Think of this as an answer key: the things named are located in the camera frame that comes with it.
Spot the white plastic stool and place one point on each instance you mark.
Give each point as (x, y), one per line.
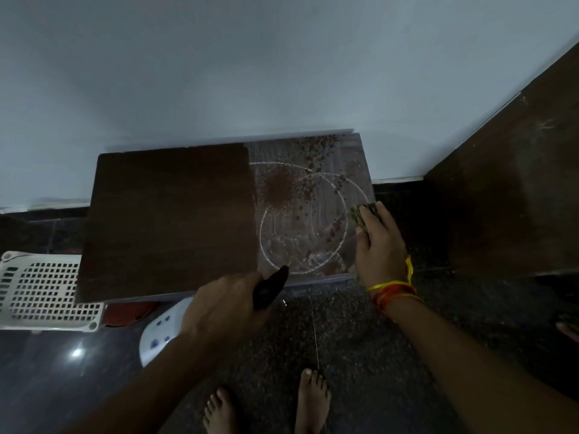
(160, 329)

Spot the small brown wooden table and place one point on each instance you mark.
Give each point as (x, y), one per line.
(167, 221)

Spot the person's left fingers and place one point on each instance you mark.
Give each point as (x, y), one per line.
(248, 284)

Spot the person's left foot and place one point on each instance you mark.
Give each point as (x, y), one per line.
(220, 413)

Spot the person's foot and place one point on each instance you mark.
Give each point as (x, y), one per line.
(312, 402)
(220, 413)

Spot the person's right forearm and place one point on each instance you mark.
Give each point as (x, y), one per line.
(475, 370)

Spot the green scrub sponge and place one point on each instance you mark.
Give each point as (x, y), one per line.
(362, 213)

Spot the person's right thumb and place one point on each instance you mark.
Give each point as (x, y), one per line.
(362, 239)

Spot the yellow and red wrist threads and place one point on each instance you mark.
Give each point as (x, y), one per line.
(392, 291)

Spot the orange plastic tub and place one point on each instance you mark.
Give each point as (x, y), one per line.
(129, 311)

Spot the white plastic lattice basket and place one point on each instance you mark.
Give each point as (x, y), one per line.
(40, 289)

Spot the person's left hand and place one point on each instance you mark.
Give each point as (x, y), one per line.
(221, 307)

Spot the brown powder spill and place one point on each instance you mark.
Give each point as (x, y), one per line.
(279, 187)

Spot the person's right foot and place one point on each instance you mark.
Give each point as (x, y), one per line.
(312, 402)

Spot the person's right hand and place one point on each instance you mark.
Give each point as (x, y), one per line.
(382, 255)

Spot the dark brown wooden door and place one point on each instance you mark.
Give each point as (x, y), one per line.
(511, 185)

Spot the person's left forearm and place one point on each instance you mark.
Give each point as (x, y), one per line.
(144, 388)

